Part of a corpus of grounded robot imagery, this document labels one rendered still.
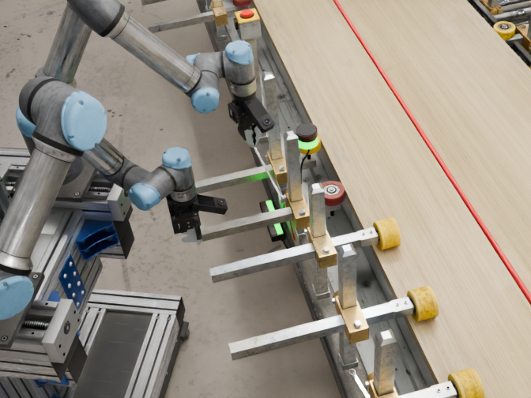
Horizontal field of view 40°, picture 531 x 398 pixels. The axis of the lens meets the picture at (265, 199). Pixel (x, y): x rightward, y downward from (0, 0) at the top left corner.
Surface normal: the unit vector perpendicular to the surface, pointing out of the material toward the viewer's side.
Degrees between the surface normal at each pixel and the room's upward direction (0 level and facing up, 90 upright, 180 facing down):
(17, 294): 95
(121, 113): 0
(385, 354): 90
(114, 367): 0
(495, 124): 0
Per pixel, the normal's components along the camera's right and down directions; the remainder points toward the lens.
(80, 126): 0.82, 0.27
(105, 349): -0.08, -0.71
